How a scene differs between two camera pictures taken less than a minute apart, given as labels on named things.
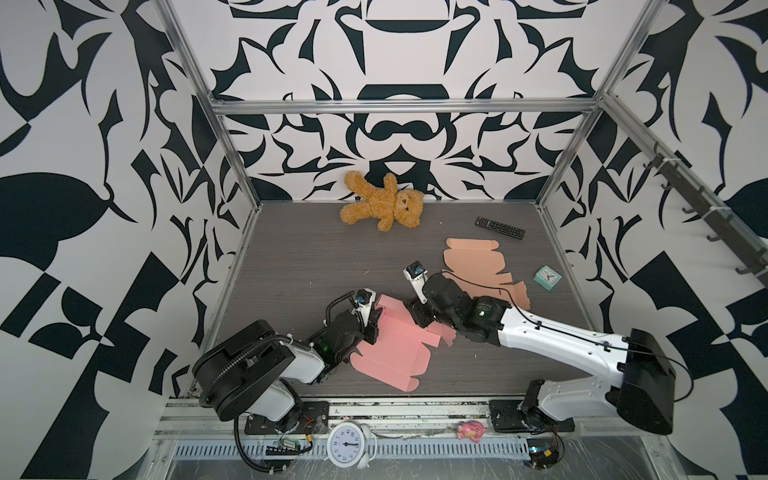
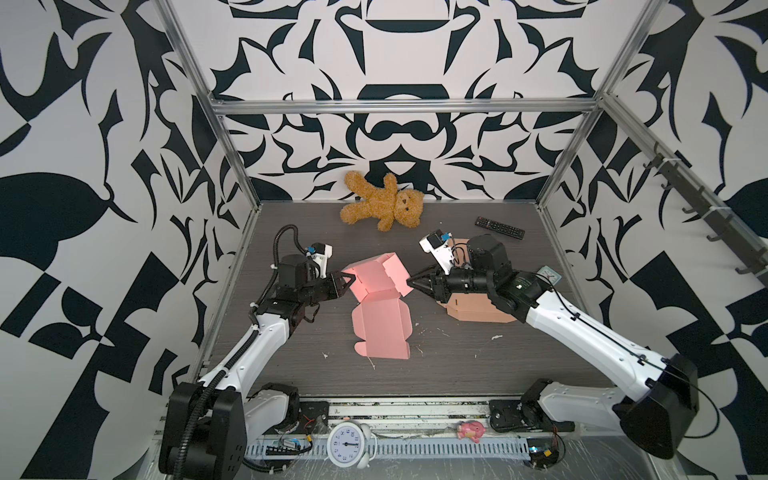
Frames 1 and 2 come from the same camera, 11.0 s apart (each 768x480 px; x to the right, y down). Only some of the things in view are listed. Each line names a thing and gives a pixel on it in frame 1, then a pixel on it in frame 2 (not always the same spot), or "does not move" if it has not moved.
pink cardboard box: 400,353 to 381,318
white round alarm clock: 351,445 does not move
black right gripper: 415,313 to 435,280
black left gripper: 371,327 to 335,288
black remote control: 501,228 does not move
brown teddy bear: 385,205 does not move
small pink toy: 471,429 does not move
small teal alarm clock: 547,277 does not move
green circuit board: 543,452 does not move
